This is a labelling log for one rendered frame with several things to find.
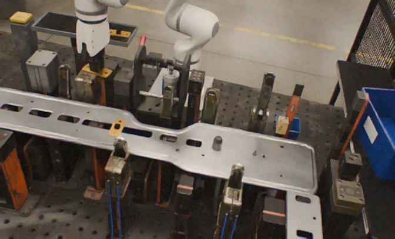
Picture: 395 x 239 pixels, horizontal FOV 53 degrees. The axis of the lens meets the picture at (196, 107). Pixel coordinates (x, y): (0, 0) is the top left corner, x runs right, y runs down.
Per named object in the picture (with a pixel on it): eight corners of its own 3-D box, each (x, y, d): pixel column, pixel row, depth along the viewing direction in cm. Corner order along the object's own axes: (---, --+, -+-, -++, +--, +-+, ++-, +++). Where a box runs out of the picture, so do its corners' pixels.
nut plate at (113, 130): (119, 137, 129) (118, 134, 129) (107, 135, 130) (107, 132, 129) (126, 120, 136) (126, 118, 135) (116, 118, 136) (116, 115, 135)
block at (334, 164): (306, 239, 141) (332, 186, 122) (305, 211, 150) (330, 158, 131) (314, 241, 141) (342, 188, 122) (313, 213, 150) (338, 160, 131)
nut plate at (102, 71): (81, 70, 116) (80, 66, 116) (88, 63, 119) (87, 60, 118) (106, 78, 115) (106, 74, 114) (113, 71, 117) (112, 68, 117)
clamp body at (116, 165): (101, 239, 134) (94, 172, 112) (113, 209, 143) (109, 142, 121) (127, 244, 133) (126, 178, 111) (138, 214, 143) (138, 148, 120)
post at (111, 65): (107, 144, 167) (101, 66, 142) (110, 136, 171) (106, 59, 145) (118, 146, 167) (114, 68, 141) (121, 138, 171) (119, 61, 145)
